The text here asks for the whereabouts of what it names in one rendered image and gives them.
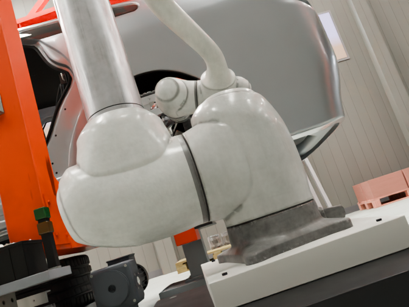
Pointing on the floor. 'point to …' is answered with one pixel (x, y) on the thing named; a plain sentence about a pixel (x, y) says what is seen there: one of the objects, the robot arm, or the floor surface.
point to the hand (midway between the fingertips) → (186, 124)
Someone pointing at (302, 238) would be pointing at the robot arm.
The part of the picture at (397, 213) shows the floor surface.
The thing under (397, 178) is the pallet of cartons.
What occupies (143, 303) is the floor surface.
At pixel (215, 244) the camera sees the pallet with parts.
